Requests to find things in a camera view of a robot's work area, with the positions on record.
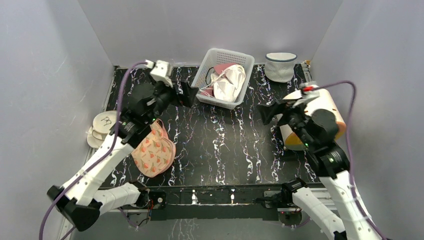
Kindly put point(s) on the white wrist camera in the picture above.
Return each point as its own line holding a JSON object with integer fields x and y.
{"x": 160, "y": 71}
{"x": 308, "y": 92}

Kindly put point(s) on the aluminium frame rail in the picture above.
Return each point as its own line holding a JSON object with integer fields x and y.
{"x": 216, "y": 202}

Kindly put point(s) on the white mesh laundry bag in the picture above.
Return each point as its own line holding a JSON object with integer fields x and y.
{"x": 279, "y": 66}

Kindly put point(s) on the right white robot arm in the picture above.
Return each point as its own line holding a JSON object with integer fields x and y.
{"x": 331, "y": 164}

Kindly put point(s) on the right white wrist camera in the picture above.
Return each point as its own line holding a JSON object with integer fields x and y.
{"x": 308, "y": 92}

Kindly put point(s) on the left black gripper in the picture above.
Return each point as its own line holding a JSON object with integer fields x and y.
{"x": 189, "y": 93}

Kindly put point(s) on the white bra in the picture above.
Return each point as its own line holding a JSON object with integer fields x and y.
{"x": 241, "y": 77}

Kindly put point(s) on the white and orange drum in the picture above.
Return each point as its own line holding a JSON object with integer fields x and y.
{"x": 324, "y": 101}

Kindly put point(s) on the pink patterned mesh laundry bag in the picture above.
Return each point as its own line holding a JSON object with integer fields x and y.
{"x": 156, "y": 153}

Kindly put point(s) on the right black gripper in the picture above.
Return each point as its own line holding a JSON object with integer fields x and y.
{"x": 282, "y": 112}

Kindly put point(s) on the white plastic basket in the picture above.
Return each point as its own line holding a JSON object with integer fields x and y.
{"x": 215, "y": 56}

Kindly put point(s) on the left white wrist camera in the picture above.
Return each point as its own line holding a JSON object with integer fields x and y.
{"x": 160, "y": 71}

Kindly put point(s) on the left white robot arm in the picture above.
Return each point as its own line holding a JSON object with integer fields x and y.
{"x": 99, "y": 169}

